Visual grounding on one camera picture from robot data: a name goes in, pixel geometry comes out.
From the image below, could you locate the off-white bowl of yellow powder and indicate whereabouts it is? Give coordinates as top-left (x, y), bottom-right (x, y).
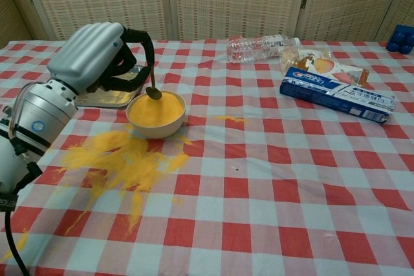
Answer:
top-left (125, 90), bottom-right (187, 140)

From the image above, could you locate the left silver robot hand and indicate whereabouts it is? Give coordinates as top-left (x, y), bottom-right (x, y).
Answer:
top-left (47, 22), bottom-right (156, 96)

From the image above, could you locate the clear snack packet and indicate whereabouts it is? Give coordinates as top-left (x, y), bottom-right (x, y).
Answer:
top-left (279, 47), bottom-right (371, 87)

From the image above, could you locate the black spoon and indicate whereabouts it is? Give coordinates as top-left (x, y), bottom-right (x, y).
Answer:
top-left (145, 64), bottom-right (163, 100)

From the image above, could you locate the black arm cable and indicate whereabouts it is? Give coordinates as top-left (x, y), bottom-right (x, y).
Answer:
top-left (2, 161), bottom-right (43, 276)

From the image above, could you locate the blue plastic toy block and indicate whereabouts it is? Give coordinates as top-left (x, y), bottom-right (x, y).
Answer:
top-left (386, 24), bottom-right (414, 55)

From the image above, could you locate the blue toothpaste box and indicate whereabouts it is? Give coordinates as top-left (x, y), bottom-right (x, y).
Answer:
top-left (279, 67), bottom-right (396, 125)

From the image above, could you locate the red white checkered tablecloth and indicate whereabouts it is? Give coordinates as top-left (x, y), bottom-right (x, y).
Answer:
top-left (0, 39), bottom-right (414, 276)

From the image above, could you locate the spilled yellow powder pile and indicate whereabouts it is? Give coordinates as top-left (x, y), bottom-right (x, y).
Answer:
top-left (51, 123), bottom-right (195, 237)

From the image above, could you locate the stainless steel tray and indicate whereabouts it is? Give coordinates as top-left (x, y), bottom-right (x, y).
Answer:
top-left (74, 65), bottom-right (149, 110)

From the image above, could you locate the small yellow powder patch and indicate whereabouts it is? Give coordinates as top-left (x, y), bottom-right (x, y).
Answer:
top-left (0, 229), bottom-right (29, 262)
top-left (214, 114), bottom-right (248, 125)

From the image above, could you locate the clear plastic water bottle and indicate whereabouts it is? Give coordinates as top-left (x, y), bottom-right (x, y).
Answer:
top-left (226, 34), bottom-right (301, 65)

